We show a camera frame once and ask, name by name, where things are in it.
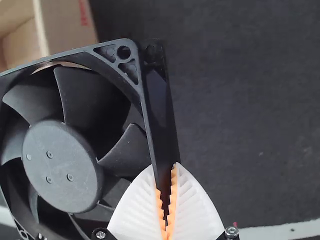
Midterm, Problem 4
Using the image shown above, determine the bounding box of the black square fan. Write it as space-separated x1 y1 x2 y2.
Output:
0 37 182 240

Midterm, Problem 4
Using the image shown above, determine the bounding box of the cardboard box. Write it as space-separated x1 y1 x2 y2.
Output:
0 0 99 74

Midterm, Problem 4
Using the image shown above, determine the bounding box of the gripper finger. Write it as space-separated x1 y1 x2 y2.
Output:
91 163 168 240
164 161 241 240

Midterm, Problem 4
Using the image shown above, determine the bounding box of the black mat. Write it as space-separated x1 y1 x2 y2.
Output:
88 0 320 229

